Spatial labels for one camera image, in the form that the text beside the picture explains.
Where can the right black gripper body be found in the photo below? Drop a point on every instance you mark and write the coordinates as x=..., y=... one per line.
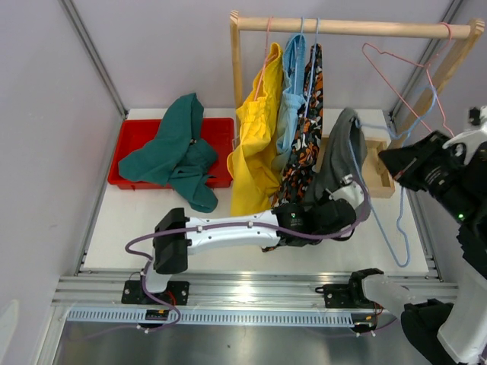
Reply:
x=434, y=165

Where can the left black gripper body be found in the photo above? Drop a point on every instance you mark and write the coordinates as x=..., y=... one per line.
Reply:
x=319, y=204

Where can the blue hanger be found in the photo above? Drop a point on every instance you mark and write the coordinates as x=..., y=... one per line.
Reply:
x=302, y=30
x=311, y=73
x=356, y=123

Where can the camouflage patterned shorts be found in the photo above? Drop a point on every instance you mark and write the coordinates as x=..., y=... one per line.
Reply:
x=288, y=202

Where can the grey shorts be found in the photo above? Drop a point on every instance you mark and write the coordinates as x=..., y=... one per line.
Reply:
x=344, y=156

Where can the light blue shorts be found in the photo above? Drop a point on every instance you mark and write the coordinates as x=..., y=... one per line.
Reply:
x=292, y=99

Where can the dark green shorts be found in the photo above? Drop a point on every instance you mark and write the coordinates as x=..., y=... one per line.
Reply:
x=177, y=156

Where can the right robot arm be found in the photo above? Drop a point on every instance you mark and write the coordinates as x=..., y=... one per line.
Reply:
x=457, y=336

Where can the yellow shorts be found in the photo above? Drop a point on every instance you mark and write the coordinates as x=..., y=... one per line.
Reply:
x=255, y=181

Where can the pink hanger under yellow shorts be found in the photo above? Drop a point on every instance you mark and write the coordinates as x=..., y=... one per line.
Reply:
x=268, y=57

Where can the wooden clothes rack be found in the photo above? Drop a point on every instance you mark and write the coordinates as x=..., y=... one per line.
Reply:
x=465, y=36

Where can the red plastic bin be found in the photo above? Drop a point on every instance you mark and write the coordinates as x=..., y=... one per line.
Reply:
x=135, y=134

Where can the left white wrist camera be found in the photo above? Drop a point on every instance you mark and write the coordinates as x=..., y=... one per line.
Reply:
x=350, y=191

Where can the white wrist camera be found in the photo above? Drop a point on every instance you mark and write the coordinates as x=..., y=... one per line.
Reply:
x=466, y=143
x=350, y=191

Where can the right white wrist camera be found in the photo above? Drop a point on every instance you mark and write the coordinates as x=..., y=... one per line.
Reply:
x=466, y=143

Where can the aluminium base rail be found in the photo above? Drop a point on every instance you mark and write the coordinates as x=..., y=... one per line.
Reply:
x=240, y=291

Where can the white slotted cable duct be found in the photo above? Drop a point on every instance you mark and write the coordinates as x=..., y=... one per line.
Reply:
x=212, y=317

